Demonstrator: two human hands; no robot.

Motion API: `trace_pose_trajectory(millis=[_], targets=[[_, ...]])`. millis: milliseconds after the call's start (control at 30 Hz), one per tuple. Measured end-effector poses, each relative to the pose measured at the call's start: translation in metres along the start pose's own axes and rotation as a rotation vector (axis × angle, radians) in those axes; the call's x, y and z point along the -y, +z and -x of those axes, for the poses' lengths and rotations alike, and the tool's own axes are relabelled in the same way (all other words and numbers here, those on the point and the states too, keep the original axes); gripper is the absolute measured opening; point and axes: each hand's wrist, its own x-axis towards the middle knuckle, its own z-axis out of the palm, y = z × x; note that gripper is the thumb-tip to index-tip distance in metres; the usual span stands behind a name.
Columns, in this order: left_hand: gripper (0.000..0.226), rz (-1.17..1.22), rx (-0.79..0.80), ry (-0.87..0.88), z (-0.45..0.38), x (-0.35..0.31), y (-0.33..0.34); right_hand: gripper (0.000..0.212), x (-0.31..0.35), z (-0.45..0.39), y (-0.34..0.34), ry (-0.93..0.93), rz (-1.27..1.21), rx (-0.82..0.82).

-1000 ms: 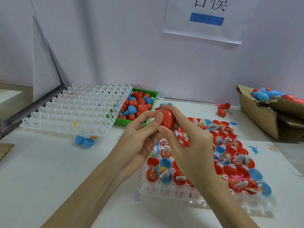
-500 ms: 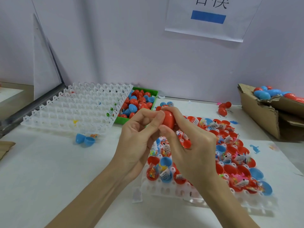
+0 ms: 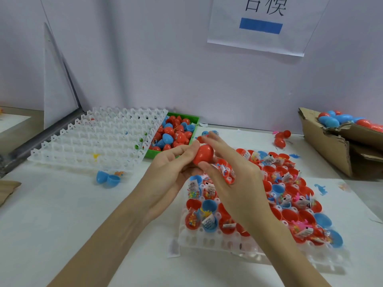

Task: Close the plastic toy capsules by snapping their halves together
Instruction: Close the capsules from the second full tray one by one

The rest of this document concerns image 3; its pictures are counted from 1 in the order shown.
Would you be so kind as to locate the person's left hand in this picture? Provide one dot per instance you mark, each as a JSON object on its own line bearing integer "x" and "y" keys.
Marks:
{"x": 161, "y": 179}

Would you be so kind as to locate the person's right hand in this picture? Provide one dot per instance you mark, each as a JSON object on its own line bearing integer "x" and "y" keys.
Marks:
{"x": 245, "y": 194}

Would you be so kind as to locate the blue egg shell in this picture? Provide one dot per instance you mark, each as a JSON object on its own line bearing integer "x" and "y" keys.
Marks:
{"x": 108, "y": 178}

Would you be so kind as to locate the clear plastic egg tray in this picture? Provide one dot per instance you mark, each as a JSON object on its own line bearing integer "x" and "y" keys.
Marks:
{"x": 96, "y": 137}
{"x": 209, "y": 242}

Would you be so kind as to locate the small capsule cluster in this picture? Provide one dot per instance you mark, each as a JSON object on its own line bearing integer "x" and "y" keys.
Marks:
{"x": 209, "y": 133}

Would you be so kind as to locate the cardboard box of capsules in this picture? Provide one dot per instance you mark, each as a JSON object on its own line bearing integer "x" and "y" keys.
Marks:
{"x": 323, "y": 143}

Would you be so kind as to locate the pile of finished eggs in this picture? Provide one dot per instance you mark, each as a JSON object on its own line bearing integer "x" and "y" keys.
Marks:
{"x": 350, "y": 121}

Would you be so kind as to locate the person's left forearm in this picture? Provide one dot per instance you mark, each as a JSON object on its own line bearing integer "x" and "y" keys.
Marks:
{"x": 96, "y": 248}

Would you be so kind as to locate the person's right forearm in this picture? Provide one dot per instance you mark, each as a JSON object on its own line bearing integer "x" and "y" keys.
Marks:
{"x": 290, "y": 260}

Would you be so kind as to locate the small orange toy piece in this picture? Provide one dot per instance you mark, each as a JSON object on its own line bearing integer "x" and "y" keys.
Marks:
{"x": 119, "y": 173}

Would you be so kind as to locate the small white paper slip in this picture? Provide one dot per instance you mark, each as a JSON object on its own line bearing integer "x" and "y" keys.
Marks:
{"x": 174, "y": 248}

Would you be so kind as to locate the green plastic tray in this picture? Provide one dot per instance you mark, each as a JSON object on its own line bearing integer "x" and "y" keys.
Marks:
{"x": 194, "y": 117}

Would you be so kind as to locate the small blue toy piece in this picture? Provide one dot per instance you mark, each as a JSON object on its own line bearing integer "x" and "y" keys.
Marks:
{"x": 321, "y": 189}

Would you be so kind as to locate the clear triangular panel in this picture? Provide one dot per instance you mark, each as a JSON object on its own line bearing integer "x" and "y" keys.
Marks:
{"x": 60, "y": 86}

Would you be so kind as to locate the flat brown cardboard sheet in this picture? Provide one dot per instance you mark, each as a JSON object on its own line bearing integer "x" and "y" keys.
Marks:
{"x": 9, "y": 191}

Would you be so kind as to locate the white paper sign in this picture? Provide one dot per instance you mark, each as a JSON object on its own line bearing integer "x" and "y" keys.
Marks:
{"x": 305, "y": 26}

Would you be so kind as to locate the grey metal rail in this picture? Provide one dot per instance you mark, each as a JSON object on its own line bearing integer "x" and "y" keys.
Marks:
{"x": 39, "y": 143}

